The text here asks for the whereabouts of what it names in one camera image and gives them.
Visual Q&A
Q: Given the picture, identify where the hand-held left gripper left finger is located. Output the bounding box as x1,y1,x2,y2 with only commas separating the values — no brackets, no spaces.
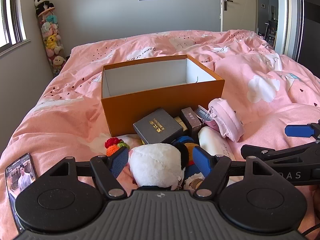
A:
47,147,130,199

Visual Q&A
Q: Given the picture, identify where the pink printed blanket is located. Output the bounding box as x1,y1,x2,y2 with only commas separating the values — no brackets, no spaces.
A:
0,29,320,236

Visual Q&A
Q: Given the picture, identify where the white door frame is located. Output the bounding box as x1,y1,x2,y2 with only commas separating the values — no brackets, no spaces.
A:
272,0,306,61

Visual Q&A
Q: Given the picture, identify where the grey door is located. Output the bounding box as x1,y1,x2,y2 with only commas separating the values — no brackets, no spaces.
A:
219,0,259,33

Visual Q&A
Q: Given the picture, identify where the black smartphone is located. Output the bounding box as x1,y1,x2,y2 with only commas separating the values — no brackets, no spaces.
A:
5,152,38,232

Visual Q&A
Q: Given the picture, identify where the orange cardboard box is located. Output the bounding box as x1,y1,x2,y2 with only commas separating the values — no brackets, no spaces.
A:
101,54,225,137

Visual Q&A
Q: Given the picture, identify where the small silver metal trinket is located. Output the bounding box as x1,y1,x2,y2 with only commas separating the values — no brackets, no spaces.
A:
197,105,216,124

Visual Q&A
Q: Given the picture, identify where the pink quilted pouch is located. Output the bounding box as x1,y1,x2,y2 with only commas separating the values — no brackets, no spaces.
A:
203,98,245,143

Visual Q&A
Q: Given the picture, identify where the white plush toy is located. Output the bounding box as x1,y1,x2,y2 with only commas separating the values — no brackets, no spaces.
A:
129,143,187,189

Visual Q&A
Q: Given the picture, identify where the window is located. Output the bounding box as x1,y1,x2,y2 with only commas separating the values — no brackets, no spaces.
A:
0,0,32,55

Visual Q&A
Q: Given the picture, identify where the orange crocheted fruit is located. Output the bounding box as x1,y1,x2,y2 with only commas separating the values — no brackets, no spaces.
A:
104,137,130,157

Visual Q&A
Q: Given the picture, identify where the small brown box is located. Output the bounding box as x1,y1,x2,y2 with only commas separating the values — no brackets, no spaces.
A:
181,107,202,143

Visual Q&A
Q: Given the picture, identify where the clear tube of plush toys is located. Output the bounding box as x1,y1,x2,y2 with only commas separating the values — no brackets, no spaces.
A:
37,7,67,77

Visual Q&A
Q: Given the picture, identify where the panda plush toy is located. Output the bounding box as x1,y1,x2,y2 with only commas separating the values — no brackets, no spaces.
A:
34,0,55,15

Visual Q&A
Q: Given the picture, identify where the white glasses case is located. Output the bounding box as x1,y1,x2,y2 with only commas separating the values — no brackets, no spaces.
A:
198,126,244,162

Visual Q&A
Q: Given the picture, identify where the brown bear plush blue hat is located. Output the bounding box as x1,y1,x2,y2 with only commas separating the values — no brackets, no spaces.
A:
172,135,208,191

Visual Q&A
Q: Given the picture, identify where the dark grey gift box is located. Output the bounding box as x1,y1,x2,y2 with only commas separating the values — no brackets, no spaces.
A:
133,108,184,145

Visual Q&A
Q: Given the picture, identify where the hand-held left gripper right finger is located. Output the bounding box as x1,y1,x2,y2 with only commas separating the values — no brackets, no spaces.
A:
193,145,275,198

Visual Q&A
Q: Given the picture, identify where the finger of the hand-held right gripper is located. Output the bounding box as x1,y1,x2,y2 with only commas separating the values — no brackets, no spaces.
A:
240,144,313,167
285,120,320,140

